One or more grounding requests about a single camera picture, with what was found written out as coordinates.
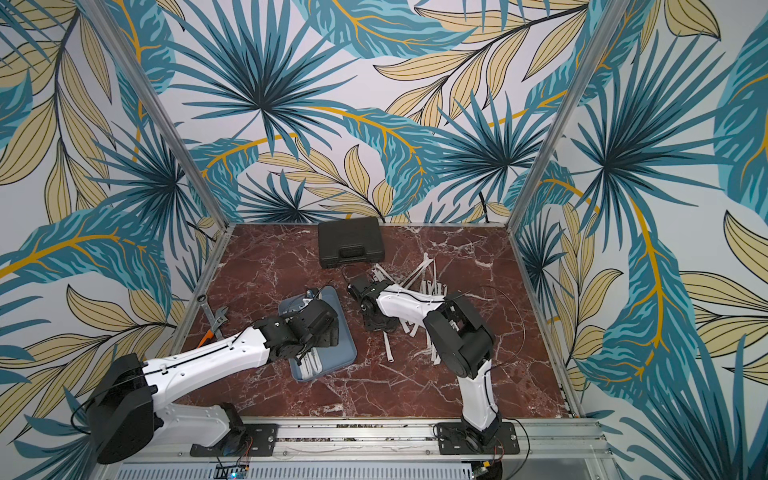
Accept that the blue plastic storage tray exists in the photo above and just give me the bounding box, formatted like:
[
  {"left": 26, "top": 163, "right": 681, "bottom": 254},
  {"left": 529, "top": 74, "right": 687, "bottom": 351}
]
[{"left": 278, "top": 285, "right": 357, "bottom": 383}]

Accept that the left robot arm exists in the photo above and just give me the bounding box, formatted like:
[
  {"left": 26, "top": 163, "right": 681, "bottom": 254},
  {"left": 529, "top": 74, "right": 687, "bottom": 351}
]
[{"left": 84, "top": 298, "right": 339, "bottom": 465}]

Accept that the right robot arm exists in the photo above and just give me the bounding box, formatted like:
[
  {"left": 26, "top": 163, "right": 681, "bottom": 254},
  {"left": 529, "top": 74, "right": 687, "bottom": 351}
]
[{"left": 348, "top": 275, "right": 501, "bottom": 435}]

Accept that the black plastic tool case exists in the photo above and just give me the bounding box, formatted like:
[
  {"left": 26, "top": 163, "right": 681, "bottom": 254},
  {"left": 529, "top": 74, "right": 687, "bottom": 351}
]
[{"left": 318, "top": 217, "right": 385, "bottom": 268}]

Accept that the green circuit board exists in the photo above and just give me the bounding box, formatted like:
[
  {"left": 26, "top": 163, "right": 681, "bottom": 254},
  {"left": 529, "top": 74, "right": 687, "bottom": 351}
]
[{"left": 213, "top": 465, "right": 249, "bottom": 480}]

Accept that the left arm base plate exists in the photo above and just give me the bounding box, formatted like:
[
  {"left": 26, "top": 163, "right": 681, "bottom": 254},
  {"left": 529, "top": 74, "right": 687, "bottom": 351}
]
[{"left": 196, "top": 423, "right": 278, "bottom": 457}]

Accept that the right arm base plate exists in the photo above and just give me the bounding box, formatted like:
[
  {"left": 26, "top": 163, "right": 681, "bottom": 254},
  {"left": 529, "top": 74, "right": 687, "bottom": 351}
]
[{"left": 433, "top": 422, "right": 521, "bottom": 456}]

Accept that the aluminium front rail frame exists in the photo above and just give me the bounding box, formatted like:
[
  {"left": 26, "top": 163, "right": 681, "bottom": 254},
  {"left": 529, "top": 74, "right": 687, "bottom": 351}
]
[{"left": 91, "top": 417, "right": 621, "bottom": 479}]

